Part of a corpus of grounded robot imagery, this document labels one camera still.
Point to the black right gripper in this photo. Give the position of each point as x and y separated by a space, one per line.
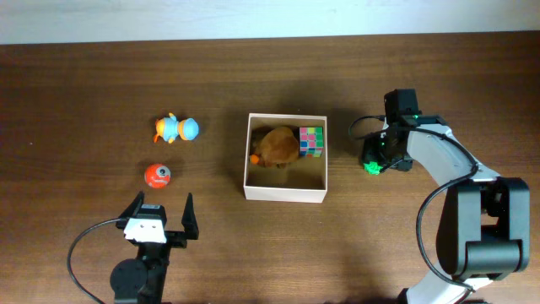
369 154

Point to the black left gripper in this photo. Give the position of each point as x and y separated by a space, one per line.
180 239

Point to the green round toy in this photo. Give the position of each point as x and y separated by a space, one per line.
373 168

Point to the colourful puzzle cube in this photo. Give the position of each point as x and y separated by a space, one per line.
311 141

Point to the pink cardboard box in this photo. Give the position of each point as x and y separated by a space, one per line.
304 181

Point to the brown plush toy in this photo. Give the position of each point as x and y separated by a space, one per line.
276 148

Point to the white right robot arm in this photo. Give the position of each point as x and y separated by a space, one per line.
484 229

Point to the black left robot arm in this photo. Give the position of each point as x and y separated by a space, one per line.
142 279

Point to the red ball with grey face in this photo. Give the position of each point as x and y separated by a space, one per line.
157 176

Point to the orange and blue duck toy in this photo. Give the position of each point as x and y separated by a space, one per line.
170 128

